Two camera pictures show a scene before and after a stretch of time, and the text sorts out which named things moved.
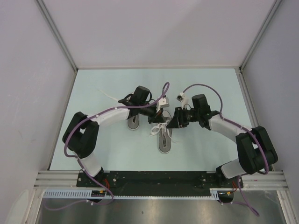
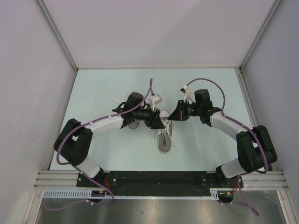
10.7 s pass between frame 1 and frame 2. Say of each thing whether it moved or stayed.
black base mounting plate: stayed
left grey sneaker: stayed
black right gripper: moved
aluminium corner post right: stayed
